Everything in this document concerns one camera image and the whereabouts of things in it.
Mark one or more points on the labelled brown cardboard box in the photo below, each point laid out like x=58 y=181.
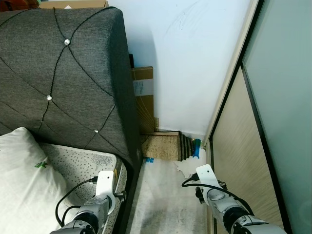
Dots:
x=144 y=105

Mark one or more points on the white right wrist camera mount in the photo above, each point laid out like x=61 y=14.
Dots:
x=207 y=174

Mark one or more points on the flat brown cardboard box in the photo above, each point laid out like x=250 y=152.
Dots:
x=73 y=4

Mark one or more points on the dark grey tufted headboard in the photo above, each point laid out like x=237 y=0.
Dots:
x=63 y=73

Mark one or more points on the beige wardrobe with glass door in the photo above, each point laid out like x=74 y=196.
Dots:
x=243 y=146

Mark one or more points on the white printed pillow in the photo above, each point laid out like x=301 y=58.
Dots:
x=24 y=185

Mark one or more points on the dark red object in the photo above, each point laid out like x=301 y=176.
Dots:
x=17 y=4

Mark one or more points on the white quilted mattress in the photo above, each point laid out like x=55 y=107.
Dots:
x=78 y=165

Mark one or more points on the blue tape piece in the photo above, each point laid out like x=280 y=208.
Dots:
x=149 y=159

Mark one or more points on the blue plastic object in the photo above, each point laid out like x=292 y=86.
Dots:
x=196 y=148

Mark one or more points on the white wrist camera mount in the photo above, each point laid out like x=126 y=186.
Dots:
x=207 y=174
x=105 y=183

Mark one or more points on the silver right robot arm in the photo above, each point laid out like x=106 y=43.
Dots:
x=253 y=228

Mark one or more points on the black ribbed rubber object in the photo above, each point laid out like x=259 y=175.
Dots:
x=186 y=148

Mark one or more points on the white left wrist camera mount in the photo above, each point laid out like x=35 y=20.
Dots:
x=105 y=183

